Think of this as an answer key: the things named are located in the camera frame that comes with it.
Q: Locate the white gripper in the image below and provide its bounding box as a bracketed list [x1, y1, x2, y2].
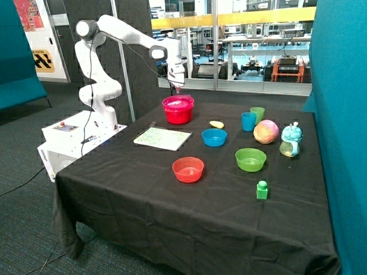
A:
[167, 60, 185, 94]

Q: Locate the pink plastic plate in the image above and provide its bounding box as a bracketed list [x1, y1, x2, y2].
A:
[162, 95, 194, 111]

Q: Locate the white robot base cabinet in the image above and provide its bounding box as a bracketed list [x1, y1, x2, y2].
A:
[37, 111, 126, 182]

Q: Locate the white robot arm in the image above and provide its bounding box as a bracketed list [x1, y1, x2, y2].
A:
[75, 15, 185, 133]

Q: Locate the red deep bowl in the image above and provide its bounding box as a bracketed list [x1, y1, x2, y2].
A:
[163, 107, 193, 125]

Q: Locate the blue plastic bowl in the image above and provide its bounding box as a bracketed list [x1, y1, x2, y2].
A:
[201, 128, 227, 147]

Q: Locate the orange-red shallow bowl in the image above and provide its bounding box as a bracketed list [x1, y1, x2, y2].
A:
[172, 157, 204, 183]

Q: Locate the green plastic bowl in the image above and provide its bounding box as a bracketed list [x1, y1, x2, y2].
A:
[235, 148, 267, 172]

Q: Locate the yellow toy potato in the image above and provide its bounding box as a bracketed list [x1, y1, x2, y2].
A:
[209, 120, 224, 129]

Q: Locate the blue plastic cup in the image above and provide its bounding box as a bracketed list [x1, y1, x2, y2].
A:
[241, 112, 256, 132]

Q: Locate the green plastic cup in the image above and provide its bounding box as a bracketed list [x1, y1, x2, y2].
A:
[250, 107, 265, 125]

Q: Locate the pastel multicolour ball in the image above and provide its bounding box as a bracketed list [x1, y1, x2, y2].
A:
[253, 120, 279, 144]

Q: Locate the black tablecloth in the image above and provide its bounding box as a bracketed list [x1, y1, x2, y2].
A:
[52, 103, 341, 274]

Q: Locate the blue sippy bottle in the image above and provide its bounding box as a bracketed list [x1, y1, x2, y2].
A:
[279, 121, 303, 158]

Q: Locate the green toy block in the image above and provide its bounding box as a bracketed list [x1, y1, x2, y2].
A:
[256, 180, 268, 200]

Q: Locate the yellow black warning sign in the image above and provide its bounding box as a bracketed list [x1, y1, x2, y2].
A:
[32, 49, 55, 73]

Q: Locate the teal sofa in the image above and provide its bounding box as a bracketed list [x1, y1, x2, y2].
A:
[0, 0, 48, 110]

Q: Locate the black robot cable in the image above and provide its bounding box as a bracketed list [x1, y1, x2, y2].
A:
[80, 30, 174, 157]

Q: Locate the teal partition wall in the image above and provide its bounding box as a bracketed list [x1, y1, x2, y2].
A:
[304, 1, 366, 274]

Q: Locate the red wall poster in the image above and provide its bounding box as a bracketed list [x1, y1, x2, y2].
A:
[13, 0, 45, 33]

